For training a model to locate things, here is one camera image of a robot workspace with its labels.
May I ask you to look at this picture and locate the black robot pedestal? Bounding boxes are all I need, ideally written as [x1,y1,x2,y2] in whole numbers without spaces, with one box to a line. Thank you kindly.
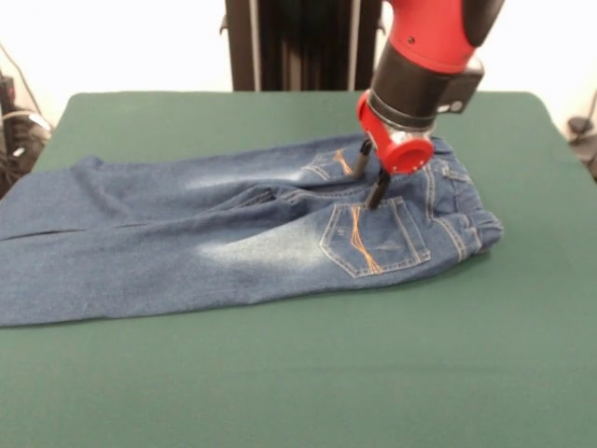
[218,0,388,92]

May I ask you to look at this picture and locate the black stand leg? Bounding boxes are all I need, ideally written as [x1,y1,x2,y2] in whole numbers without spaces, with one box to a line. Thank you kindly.
[566,91,597,183]

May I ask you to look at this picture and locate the blue denim jeans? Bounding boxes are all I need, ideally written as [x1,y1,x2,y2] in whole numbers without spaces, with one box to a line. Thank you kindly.
[0,133,506,328]

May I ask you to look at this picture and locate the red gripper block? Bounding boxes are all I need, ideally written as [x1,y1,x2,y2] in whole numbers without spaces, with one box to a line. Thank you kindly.
[352,89,437,210]

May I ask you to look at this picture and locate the black cable bundle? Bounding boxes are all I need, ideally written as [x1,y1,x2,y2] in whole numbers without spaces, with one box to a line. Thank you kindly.
[0,41,52,202]

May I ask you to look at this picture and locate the dark green table cloth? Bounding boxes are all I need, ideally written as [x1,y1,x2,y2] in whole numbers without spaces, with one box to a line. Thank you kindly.
[0,91,597,448]

